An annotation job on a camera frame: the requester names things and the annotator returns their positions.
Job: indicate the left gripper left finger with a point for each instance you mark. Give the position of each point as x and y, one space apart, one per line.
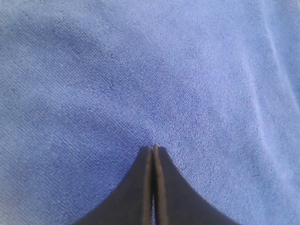
130 203

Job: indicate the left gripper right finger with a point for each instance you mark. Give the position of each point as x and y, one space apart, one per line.
175 201

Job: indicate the blue microfiber cloth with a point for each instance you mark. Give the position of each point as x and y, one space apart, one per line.
85 83

